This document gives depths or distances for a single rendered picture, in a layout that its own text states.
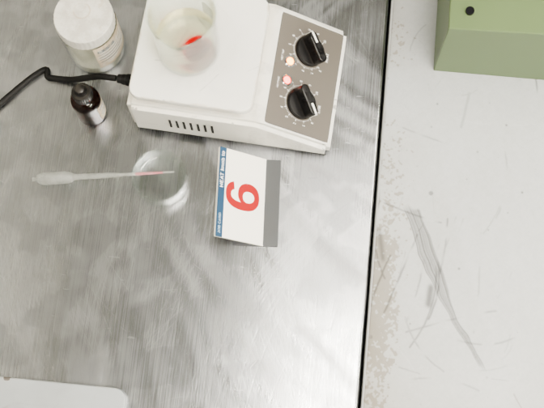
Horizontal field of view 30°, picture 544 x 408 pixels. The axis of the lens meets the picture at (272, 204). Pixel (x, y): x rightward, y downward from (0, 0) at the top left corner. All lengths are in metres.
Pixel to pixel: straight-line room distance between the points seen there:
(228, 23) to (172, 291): 0.27
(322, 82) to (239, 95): 0.10
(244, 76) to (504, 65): 0.27
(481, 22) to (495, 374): 0.34
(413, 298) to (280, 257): 0.14
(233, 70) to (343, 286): 0.24
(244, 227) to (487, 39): 0.30
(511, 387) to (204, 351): 0.30
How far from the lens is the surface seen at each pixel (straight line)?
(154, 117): 1.00
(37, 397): 1.01
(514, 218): 1.04
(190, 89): 0.97
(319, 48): 1.01
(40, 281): 1.03
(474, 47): 1.02
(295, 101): 0.99
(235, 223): 0.99
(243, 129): 0.99
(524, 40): 1.01
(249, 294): 1.00
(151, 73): 0.98
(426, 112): 1.06
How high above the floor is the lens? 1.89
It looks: 75 degrees down
